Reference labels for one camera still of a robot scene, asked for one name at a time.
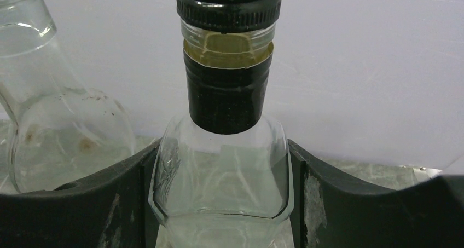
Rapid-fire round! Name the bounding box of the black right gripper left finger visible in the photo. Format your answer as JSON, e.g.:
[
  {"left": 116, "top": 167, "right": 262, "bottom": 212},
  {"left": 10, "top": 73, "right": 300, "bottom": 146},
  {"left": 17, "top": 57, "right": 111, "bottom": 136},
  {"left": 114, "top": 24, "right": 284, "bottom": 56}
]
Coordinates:
[{"left": 1, "top": 142, "right": 159, "bottom": 247}]

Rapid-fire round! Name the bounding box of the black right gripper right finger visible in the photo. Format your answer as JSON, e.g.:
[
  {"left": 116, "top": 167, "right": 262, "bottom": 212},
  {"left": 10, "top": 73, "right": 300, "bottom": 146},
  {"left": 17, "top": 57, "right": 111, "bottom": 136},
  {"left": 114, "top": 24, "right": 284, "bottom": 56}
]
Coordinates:
[{"left": 288, "top": 141, "right": 463, "bottom": 247}]

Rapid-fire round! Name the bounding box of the clear round glass bottle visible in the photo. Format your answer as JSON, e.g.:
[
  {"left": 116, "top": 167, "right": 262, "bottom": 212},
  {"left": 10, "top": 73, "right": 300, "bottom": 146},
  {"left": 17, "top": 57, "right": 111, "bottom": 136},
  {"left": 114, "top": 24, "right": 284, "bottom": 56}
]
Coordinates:
[{"left": 1, "top": 0, "right": 136, "bottom": 193}]

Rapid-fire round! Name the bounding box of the clear square whisky bottle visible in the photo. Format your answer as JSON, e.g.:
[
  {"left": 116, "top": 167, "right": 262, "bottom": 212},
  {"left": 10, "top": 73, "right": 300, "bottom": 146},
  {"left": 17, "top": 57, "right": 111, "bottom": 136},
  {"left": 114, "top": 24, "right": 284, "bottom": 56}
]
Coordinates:
[{"left": 148, "top": 0, "right": 294, "bottom": 247}]

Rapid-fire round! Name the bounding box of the aluminium rail frame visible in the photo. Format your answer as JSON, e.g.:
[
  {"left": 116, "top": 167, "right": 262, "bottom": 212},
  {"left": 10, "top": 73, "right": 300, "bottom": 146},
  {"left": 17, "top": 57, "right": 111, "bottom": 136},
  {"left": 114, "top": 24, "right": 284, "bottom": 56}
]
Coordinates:
[{"left": 400, "top": 165, "right": 442, "bottom": 181}]

